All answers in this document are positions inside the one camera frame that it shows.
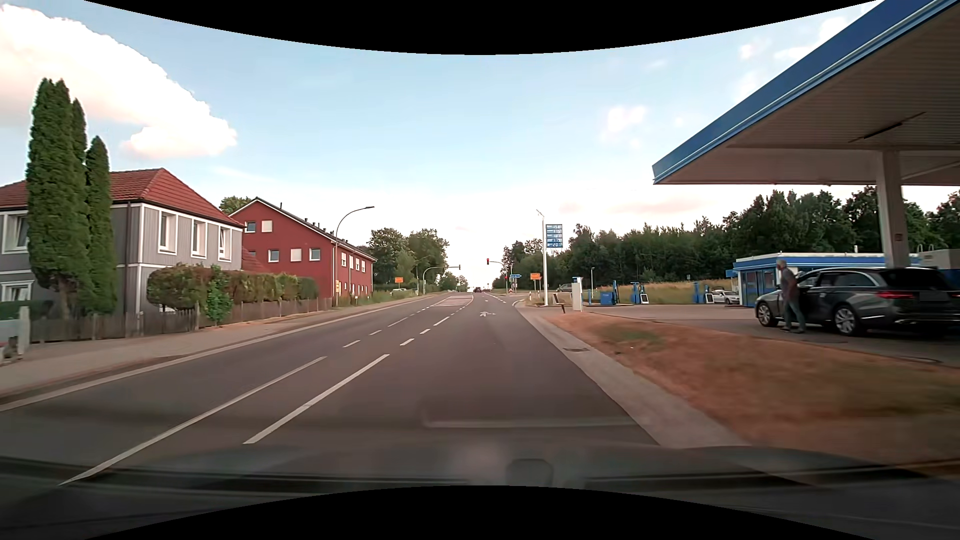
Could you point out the group of trees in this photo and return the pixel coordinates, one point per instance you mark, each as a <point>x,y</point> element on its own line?
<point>409,259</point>

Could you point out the grey paved pavement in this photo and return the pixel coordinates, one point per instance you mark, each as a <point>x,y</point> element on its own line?
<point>112,356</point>

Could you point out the dry brown grass verge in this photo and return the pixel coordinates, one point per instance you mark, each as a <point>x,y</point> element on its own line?
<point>787,394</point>

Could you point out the person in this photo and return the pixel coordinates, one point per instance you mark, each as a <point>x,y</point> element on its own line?
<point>790,296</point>

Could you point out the green hedge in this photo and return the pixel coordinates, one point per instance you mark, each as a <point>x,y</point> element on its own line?
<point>225,289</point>

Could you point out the red house with dark roof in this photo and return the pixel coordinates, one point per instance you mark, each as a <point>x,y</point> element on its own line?
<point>300,251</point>

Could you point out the tall dark green conifers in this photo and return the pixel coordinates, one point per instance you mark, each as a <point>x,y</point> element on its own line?
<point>64,210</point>

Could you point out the blue petrol price sign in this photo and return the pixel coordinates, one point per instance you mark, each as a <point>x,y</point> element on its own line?
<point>553,236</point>

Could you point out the car's own bonnet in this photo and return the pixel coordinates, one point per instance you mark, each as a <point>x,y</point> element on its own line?
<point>480,469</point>

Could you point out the blue white petrol station canopy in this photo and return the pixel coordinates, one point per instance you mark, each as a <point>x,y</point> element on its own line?
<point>847,105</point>

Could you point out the blue white station building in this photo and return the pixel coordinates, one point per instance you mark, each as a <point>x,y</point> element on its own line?
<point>765,274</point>

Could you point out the grey pavement strip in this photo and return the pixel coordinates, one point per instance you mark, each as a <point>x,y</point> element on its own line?
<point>622,375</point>

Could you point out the dark grey estate car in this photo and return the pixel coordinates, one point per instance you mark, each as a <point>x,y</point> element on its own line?
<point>862,300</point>

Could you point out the curved lamp post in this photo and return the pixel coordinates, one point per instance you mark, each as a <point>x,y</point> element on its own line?
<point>337,247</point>

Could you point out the grey asphalt road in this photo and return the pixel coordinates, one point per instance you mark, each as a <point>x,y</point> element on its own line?
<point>465,375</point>

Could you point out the grey house with red roof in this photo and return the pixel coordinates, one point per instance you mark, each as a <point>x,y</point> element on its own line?
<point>165,232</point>

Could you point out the white pillar sign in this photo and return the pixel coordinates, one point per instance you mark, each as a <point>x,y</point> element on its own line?
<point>577,294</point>

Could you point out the traffic light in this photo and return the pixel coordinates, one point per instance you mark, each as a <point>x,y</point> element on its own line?
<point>439,271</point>
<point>498,268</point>

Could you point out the row of trees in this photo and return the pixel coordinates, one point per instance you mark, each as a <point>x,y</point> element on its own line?
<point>712,240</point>

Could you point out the road markings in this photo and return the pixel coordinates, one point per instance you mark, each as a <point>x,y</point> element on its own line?
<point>330,394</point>

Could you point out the wooden fence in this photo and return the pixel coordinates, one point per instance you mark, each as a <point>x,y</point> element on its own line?
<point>150,321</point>

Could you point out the blue service column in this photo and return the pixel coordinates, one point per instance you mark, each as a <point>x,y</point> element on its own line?
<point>638,293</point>

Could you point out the white car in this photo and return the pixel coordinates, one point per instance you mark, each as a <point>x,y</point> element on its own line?
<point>724,296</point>

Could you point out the dry grass field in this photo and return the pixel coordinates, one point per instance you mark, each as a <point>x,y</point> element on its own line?
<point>667,291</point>

